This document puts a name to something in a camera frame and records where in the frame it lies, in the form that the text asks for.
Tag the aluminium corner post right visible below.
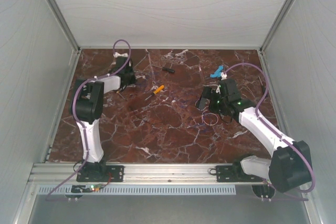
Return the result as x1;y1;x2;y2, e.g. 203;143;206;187
259;0;295;51

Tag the grey slotted cable duct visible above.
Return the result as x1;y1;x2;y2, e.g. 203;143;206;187
51;184;236;196

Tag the aluminium corner post left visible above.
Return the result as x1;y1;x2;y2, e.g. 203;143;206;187
46;0;80;50

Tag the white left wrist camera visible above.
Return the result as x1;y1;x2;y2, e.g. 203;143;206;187
113;52;128;58

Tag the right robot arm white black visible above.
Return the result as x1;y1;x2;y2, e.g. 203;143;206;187
196;79;313;193

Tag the aluminium corner post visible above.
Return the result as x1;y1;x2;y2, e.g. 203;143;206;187
46;0;80;50
259;0;295;51

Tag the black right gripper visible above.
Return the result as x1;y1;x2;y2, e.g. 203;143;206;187
195;86;227;116

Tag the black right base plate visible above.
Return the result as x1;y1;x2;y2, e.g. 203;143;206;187
215;165;263;183

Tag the aluminium front rail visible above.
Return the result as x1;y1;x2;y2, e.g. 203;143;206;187
28;162;313;186

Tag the blue plastic connector piece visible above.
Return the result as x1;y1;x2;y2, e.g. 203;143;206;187
210;65;224;78

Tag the small black screwdriver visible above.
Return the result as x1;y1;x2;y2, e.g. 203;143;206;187
155;66;175;73

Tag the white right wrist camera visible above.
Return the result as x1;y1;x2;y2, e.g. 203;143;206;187
219;72;227;80

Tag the orange handled screwdriver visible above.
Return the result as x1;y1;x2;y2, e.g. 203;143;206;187
145;85;164;100

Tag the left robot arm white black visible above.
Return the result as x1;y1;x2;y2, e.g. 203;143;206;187
70;53;136;181

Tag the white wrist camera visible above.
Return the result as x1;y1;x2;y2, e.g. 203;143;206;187
113;52;128;58
219;72;227;80

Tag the dark screwdriver right edge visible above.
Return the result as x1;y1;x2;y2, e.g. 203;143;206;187
258;76;266;94

